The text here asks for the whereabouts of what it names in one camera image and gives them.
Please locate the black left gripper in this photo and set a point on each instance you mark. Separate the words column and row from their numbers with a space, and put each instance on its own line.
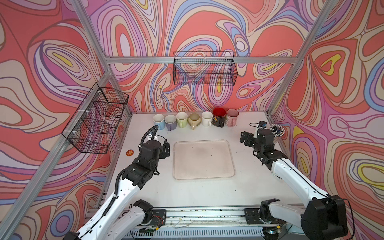
column 162, row 153

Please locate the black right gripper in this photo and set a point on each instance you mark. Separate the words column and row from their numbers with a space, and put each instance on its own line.
column 249, row 136

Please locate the beige rectangular tray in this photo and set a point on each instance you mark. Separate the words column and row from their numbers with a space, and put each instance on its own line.
column 211, row 159

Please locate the purple ceramic mug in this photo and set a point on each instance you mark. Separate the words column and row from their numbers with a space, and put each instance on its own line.
column 171, row 122

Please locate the light blue ceramic mug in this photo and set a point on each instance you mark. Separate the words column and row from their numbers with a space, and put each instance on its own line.
column 159, row 120

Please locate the light green ceramic mug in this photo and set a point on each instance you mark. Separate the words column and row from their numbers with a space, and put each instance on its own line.
column 182, row 119

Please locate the pink ceramic mug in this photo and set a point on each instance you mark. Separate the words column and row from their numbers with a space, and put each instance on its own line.
column 232, row 116

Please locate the cream speckled round mug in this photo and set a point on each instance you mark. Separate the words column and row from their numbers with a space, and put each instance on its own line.
column 194, row 120

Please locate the black patterned mug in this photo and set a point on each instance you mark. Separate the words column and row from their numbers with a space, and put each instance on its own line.
column 219, row 117

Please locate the white ceramic mug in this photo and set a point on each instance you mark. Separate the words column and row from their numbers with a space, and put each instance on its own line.
column 207, row 118

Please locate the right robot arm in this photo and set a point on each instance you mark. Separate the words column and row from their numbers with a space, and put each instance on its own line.
column 324, row 216

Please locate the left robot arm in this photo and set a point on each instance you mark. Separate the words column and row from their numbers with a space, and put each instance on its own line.
column 109, row 222

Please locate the metal cup of pens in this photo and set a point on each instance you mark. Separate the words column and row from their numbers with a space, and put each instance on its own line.
column 277, row 130

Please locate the red star sticker badge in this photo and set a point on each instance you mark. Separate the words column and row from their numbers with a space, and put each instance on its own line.
column 129, row 153

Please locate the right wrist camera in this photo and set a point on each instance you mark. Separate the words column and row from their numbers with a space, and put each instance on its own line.
column 262, row 125

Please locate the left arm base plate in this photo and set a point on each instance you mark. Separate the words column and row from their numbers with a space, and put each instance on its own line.
column 158, row 218

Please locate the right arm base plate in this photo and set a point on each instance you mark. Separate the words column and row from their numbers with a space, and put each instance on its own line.
column 253, row 217

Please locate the black wire basket left wall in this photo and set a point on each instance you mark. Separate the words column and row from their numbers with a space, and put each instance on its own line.
column 100, row 113

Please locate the black wire basket wall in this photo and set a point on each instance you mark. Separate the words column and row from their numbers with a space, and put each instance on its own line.
column 100, row 113
column 204, row 68

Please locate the black wire basket back wall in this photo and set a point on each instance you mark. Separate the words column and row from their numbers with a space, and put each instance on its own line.
column 204, row 68

